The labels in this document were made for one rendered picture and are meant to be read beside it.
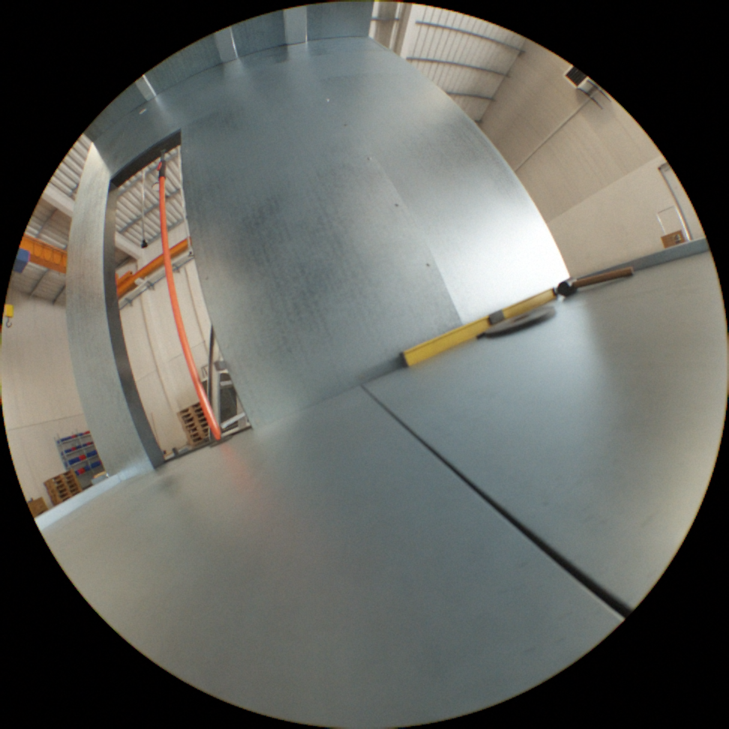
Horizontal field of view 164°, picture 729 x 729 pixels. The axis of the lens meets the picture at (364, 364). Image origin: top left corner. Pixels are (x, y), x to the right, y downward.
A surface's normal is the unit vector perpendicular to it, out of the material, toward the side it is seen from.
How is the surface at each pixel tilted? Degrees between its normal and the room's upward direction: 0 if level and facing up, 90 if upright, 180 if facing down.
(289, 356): 90
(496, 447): 0
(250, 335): 90
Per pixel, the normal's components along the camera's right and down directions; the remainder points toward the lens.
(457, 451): -0.39, -0.92
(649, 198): -0.92, 0.39
